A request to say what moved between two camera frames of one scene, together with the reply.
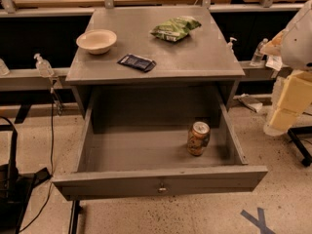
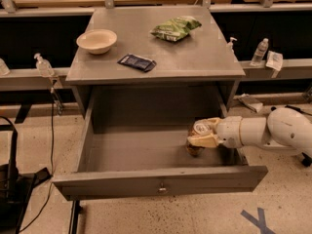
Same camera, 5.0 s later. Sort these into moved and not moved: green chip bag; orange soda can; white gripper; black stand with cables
Moved: white gripper
Not moved: green chip bag; black stand with cables; orange soda can
